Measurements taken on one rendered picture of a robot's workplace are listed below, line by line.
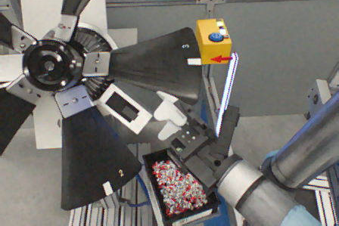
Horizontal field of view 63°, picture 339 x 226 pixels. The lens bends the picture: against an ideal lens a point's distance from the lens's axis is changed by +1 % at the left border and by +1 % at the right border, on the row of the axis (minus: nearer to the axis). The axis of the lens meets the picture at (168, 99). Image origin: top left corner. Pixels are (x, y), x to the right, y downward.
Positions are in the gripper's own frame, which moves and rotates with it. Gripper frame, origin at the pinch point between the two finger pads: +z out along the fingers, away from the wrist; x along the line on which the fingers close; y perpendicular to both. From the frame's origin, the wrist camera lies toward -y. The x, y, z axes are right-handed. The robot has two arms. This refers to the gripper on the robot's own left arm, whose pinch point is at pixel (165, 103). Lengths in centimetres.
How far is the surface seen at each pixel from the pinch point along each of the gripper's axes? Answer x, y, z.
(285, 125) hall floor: 130, -109, 7
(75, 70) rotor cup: -4.2, 10.3, 18.9
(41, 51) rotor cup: -7.8, 13.8, 25.7
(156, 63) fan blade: -0.3, -6.5, 10.9
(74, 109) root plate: 6.4, 14.6, 18.9
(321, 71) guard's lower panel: 85, -126, 6
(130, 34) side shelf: 36, -32, 69
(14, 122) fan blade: 9.7, 27.9, 29.2
